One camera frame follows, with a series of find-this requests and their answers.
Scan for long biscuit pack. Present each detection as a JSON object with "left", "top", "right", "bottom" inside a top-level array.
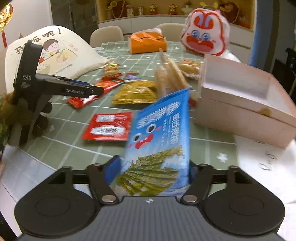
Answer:
[{"left": 154, "top": 49, "right": 189, "bottom": 98}]

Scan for pink cardboard box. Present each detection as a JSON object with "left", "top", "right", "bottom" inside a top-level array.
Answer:
[{"left": 195, "top": 54, "right": 295, "bottom": 148}]

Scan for yellow snack packet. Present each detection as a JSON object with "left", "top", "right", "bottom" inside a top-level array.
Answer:
[{"left": 111, "top": 80, "right": 158, "bottom": 105}]

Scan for cream cartoon canvas bag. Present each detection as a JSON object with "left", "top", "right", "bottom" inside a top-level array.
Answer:
[{"left": 4, "top": 26, "right": 108, "bottom": 83}]

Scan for beige chair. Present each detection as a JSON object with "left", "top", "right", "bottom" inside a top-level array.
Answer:
[
  {"left": 156, "top": 23, "right": 185, "bottom": 42},
  {"left": 89, "top": 26, "right": 124, "bottom": 47}
]

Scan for beige chair right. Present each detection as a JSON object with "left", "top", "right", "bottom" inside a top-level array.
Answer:
[{"left": 156, "top": 23, "right": 185, "bottom": 42}]

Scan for orange tissue box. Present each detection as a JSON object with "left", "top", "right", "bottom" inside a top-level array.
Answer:
[{"left": 128, "top": 28, "right": 168, "bottom": 54}]

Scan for green checked tablecloth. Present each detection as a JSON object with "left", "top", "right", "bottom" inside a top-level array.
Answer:
[{"left": 20, "top": 41, "right": 238, "bottom": 170}]

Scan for red white rabbit bag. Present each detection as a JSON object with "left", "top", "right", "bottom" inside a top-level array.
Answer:
[{"left": 180, "top": 8, "right": 230, "bottom": 56}]

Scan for long red snack packet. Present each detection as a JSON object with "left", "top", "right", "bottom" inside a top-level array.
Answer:
[{"left": 67, "top": 79, "right": 123, "bottom": 109}]

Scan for red square snack packet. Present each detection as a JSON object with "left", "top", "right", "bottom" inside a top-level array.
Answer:
[{"left": 82, "top": 112, "right": 133, "bottom": 142}]

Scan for blue seaweed snack bag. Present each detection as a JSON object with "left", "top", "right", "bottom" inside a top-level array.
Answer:
[{"left": 115, "top": 88, "right": 190, "bottom": 197}]

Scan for small bread bun packet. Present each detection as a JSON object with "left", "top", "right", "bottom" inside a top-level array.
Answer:
[{"left": 177, "top": 60, "right": 204, "bottom": 80}]

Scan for beige chair left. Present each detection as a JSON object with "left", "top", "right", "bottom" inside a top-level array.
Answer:
[{"left": 89, "top": 26, "right": 124, "bottom": 47}]

